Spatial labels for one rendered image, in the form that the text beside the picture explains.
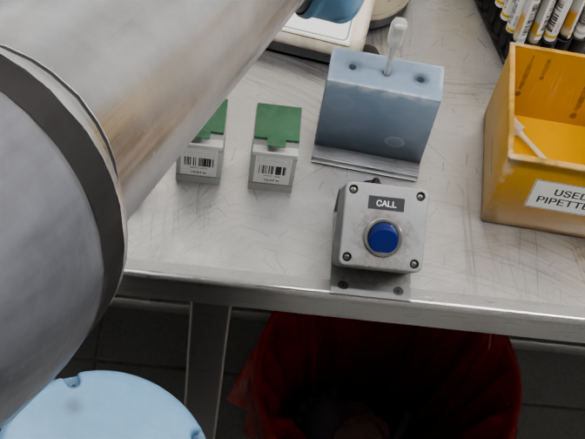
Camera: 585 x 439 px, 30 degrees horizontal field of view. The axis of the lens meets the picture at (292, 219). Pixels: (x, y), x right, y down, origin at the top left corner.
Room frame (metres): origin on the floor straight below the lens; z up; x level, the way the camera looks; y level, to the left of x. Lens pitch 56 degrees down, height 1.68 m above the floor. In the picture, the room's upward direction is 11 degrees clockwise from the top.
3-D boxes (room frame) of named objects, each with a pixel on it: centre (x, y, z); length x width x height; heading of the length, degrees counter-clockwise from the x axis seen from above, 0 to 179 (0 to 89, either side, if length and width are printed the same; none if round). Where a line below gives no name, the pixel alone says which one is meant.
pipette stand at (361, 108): (0.65, -0.06, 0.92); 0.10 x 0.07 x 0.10; 90
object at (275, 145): (0.60, 0.03, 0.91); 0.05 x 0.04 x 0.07; 6
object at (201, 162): (0.59, 0.09, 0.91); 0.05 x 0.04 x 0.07; 6
